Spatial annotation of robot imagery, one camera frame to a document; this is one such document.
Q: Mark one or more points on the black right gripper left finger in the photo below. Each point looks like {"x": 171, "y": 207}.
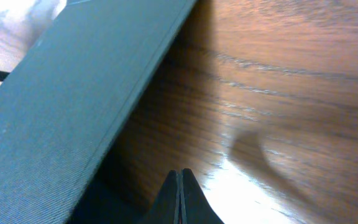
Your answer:
{"x": 165, "y": 209}

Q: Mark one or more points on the dark green box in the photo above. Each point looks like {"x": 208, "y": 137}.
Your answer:
{"x": 62, "y": 107}

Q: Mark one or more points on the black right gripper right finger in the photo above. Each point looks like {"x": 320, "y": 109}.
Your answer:
{"x": 194, "y": 207}

